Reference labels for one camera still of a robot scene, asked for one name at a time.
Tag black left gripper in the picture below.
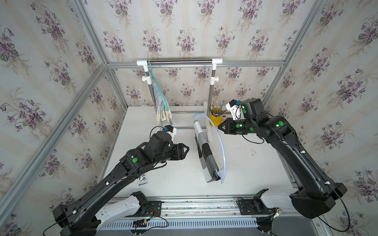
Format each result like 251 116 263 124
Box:
154 145 192 166

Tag aluminium mounting rail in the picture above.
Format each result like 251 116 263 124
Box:
77 193 299 221

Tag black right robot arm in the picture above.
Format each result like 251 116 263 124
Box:
218 98 347 219

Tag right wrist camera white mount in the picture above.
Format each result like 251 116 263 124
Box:
226 99 241 121

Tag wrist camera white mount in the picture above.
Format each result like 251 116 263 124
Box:
226 99 241 121
163 125 177 141

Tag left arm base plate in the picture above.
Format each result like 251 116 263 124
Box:
126 201 162 217

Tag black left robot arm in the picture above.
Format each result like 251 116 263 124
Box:
53 131 190 236

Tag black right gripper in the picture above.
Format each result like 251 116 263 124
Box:
216 117 258 135

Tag light blue plastic hanger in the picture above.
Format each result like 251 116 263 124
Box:
193 113 226 183

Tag teal plastic hanger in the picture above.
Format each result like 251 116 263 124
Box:
147 60 169 112

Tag black white checkered scarf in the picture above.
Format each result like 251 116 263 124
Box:
194 120 221 183

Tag blue cream plaid scarf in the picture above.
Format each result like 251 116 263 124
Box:
152 81 173 125

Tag white steel clothes rack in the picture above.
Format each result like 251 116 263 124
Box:
136 58 223 116

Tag packaged pen blister pack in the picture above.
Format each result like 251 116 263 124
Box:
138 173 148 186

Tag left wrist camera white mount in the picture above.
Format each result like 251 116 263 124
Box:
163 125 177 141

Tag yellow pencil cup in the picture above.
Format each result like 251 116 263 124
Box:
210 114 223 128

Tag pencils in cup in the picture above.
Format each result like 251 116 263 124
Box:
209 101 227 117

